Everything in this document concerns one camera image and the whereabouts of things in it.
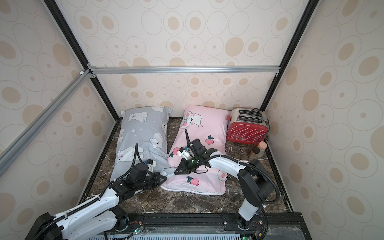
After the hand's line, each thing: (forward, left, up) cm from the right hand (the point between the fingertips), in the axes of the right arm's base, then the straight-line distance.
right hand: (181, 170), depth 80 cm
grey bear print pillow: (+26, +24, +5) cm, 36 cm away
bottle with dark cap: (+14, -43, -5) cm, 45 cm away
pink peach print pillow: (+34, -17, +1) cm, 37 cm away
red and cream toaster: (+30, -39, +4) cm, 50 cm away
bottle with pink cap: (+19, -48, -2) cm, 52 cm away
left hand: (-4, +5, -2) cm, 7 cm away
